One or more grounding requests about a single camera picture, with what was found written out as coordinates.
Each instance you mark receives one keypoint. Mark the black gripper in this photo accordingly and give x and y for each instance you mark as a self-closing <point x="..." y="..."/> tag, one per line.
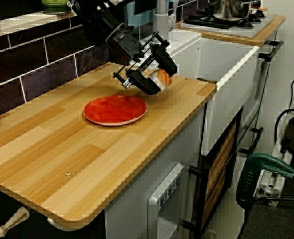
<point x="127" y="47"/>

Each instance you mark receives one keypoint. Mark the salmon sushi toy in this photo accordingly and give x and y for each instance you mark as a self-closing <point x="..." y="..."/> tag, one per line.
<point x="163" y="78"/>

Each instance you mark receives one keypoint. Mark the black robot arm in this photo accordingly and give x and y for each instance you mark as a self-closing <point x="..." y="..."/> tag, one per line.
<point x="94" y="22"/>

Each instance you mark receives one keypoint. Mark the grey toy faucet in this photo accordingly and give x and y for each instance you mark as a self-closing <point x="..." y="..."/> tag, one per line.
<point x="162" y="17"/>

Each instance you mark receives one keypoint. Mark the red round plate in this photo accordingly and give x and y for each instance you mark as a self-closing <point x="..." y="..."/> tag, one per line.
<point x="112" y="110"/>

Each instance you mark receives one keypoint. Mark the white toy kitchen cabinet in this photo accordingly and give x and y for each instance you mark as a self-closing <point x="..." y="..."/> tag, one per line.
<point x="224" y="74"/>

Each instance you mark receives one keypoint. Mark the steel cooking pot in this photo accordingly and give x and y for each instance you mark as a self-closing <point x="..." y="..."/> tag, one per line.
<point x="231" y="10"/>

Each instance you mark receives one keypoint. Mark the dark tile backsplash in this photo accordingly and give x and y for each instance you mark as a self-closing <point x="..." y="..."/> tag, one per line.
<point x="49" y="62"/>

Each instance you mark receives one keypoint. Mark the wooden countertop board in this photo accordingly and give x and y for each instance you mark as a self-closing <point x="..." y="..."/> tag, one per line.
<point x="74" y="144"/>

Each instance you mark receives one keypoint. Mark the grey stove top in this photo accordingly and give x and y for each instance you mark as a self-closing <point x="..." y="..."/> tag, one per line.
<point x="256" y="28"/>

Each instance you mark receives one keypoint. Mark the wooden stove counter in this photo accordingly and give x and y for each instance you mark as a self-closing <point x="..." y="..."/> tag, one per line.
<point x="261" y="39"/>

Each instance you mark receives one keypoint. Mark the green bottle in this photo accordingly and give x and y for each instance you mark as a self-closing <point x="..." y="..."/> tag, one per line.
<point x="56" y="6"/>

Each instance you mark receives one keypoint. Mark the grey dispenser panel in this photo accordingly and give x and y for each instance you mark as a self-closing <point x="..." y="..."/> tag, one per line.
<point x="154" y="199"/>

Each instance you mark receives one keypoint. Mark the beige shelf ledge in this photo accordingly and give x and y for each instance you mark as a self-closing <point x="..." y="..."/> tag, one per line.
<point x="37" y="21"/>

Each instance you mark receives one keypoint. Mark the aluminium frame rail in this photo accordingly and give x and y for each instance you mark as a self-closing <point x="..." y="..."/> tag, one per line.
<point x="266" y="189"/>

